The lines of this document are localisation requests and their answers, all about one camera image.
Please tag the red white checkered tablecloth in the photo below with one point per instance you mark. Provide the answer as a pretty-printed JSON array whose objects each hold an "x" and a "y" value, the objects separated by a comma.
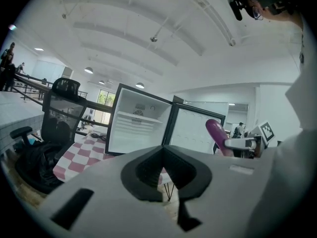
[{"x": 79, "y": 157}]

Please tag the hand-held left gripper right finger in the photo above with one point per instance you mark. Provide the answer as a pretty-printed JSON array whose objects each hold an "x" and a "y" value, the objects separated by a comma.
[{"x": 198, "y": 180}]

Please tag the black hairpin table leg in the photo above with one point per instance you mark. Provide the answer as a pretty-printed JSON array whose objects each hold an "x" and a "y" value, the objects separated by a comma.
[{"x": 169, "y": 192}]

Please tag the window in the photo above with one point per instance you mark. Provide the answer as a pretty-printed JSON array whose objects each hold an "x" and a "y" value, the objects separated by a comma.
[{"x": 106, "y": 97}]

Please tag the black head-mounted camera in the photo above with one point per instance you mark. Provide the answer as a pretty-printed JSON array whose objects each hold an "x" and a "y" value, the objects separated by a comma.
[{"x": 237, "y": 4}]

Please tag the black metal railing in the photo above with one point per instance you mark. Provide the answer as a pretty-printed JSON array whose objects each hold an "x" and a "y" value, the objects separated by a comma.
[{"x": 32, "y": 79}]

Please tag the white tiled partition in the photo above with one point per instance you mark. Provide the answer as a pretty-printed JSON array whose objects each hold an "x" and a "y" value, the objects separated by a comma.
[{"x": 17, "y": 113}]

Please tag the flat ceiling light panel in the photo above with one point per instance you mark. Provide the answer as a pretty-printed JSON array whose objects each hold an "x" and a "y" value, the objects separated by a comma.
[{"x": 38, "y": 49}]

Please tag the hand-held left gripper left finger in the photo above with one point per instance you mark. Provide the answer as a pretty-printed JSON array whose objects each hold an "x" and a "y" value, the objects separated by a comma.
[{"x": 133, "y": 180}]

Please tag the person in white shirt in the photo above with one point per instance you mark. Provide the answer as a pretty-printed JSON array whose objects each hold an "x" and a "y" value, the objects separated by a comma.
[{"x": 284, "y": 182}]

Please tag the black mesh office chair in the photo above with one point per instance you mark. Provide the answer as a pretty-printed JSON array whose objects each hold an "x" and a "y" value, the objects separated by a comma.
[{"x": 62, "y": 108}]

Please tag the white mini fridge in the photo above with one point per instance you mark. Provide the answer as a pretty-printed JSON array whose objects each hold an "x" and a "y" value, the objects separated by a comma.
[{"x": 138, "y": 137}]

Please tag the purple eggplant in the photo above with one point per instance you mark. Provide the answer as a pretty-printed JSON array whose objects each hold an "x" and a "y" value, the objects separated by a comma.
[{"x": 215, "y": 130}]

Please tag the white mini fridge shelf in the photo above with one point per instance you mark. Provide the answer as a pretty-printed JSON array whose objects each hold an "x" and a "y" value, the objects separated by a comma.
[{"x": 138, "y": 117}]

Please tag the person's head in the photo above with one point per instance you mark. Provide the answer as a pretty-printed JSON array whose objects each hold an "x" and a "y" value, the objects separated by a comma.
[{"x": 280, "y": 15}]

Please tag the round ceiling lamp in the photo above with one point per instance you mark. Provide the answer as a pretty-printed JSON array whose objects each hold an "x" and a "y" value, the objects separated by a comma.
[
  {"x": 101, "y": 82},
  {"x": 140, "y": 85},
  {"x": 88, "y": 70}
]

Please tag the person's glasses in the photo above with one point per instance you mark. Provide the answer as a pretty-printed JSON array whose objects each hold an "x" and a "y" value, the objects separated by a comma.
[{"x": 258, "y": 13}]

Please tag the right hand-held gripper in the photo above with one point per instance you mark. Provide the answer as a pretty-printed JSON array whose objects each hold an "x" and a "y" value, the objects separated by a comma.
[{"x": 266, "y": 133}]

